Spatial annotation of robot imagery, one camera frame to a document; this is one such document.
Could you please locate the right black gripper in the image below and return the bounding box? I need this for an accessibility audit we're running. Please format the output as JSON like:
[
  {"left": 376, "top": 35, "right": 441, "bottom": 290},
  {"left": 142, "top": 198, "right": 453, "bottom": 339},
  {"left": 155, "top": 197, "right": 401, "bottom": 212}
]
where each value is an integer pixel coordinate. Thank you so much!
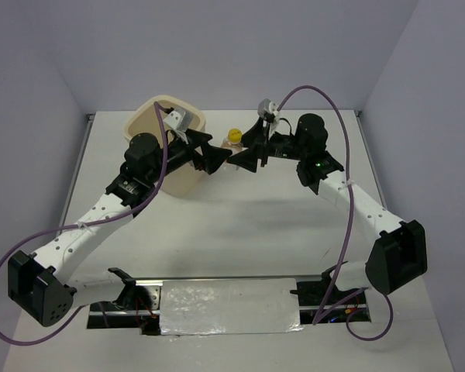
[{"left": 226, "top": 117, "right": 306, "bottom": 174}]

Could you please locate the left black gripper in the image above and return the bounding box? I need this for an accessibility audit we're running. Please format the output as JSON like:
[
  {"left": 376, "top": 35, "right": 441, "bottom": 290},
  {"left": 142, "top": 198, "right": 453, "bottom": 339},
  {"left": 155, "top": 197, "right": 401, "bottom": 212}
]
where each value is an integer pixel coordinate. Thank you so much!
[{"left": 146, "top": 128, "right": 231, "bottom": 184}]

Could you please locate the yellow label plastic bottle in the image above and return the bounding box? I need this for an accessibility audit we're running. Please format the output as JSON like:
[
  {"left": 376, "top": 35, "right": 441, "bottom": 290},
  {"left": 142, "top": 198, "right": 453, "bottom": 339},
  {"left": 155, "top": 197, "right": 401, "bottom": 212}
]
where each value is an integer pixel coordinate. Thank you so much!
[{"left": 221, "top": 128, "right": 243, "bottom": 172}]

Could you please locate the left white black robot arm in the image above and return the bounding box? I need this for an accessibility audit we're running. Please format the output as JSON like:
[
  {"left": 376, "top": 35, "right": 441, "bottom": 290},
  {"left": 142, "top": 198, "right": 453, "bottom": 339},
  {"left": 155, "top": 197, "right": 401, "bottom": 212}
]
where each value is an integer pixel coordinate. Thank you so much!
[{"left": 8, "top": 129, "right": 232, "bottom": 327}]

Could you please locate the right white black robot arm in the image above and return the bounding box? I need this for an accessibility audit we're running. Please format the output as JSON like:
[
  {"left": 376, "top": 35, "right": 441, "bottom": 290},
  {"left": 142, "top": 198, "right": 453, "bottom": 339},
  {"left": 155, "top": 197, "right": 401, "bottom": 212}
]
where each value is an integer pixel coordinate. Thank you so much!
[{"left": 229, "top": 113, "right": 428, "bottom": 303}]

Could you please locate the cream plastic bin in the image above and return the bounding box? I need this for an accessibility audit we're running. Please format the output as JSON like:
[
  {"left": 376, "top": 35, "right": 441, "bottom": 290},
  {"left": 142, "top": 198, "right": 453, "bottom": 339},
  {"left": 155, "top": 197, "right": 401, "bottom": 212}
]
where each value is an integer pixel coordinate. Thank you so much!
[{"left": 124, "top": 95, "right": 206, "bottom": 198}]

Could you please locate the silver foil sheet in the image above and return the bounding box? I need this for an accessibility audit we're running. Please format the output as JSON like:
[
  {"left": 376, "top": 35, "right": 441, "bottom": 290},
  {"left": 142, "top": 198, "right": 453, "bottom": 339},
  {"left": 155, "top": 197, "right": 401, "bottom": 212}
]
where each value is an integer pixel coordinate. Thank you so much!
[{"left": 160, "top": 278, "right": 302, "bottom": 336}]

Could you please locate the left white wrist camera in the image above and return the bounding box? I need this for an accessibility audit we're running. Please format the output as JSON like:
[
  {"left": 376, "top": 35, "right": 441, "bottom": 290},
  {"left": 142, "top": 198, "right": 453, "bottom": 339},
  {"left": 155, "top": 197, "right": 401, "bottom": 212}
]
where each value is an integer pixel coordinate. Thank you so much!
[{"left": 164, "top": 107, "right": 194, "bottom": 133}]

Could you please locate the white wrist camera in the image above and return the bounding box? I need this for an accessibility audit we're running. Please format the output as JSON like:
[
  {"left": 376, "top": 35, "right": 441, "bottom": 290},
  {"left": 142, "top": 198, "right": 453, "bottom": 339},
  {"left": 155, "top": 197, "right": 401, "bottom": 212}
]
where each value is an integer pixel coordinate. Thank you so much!
[
  {"left": 164, "top": 107, "right": 194, "bottom": 133},
  {"left": 257, "top": 98, "right": 279, "bottom": 124}
]

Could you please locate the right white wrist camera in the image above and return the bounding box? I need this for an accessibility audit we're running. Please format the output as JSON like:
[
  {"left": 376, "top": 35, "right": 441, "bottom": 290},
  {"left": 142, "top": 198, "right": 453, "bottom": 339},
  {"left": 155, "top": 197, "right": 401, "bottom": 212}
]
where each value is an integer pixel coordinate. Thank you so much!
[{"left": 257, "top": 98, "right": 279, "bottom": 124}]

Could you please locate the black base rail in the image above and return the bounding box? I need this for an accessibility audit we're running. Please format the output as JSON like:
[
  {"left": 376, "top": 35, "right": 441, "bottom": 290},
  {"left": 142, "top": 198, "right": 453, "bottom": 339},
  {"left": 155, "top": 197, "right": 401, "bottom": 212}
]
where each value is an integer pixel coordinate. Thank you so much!
[{"left": 87, "top": 275, "right": 370, "bottom": 336}]

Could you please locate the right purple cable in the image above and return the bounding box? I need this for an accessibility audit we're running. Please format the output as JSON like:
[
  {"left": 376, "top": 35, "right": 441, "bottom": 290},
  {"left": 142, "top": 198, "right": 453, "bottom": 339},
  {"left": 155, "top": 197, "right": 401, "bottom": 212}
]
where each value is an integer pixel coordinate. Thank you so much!
[{"left": 274, "top": 84, "right": 394, "bottom": 342}]

